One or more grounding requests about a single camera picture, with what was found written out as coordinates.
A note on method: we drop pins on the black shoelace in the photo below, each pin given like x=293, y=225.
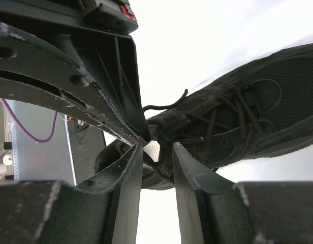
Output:
x=194, y=122

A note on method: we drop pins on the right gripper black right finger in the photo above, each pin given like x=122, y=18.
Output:
x=213, y=209

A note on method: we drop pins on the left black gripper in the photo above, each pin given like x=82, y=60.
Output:
x=71, y=57

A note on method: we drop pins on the black sneaker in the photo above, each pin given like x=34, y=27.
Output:
x=263, y=109

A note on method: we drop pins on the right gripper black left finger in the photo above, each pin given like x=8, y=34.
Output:
x=102, y=209

